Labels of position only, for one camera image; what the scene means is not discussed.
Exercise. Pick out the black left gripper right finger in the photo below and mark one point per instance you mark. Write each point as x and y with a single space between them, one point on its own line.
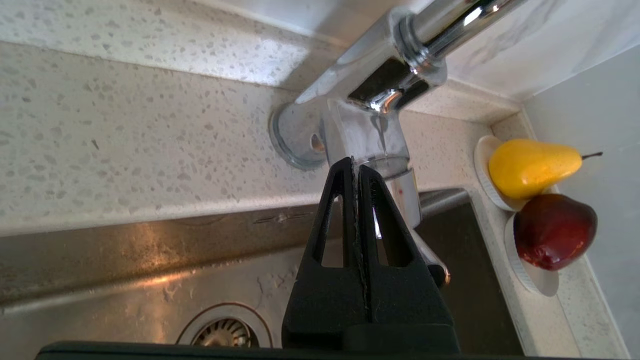
410 310

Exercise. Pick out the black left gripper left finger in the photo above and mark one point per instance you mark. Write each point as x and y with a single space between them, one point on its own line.
325 310

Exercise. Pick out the chrome gooseneck faucet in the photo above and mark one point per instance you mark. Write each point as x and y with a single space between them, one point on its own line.
370 135

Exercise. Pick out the stainless steel sink basin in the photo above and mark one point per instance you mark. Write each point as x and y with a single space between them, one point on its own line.
150 280

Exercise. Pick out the round metal drain strainer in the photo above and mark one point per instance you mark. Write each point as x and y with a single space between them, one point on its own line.
225 332

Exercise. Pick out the small white plate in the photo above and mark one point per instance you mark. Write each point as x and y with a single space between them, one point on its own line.
540 282
482 165

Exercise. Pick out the dark red apple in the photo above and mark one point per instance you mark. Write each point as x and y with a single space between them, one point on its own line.
555 230

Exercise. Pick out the yellow pear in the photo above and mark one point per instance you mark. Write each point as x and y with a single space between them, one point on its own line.
525 167

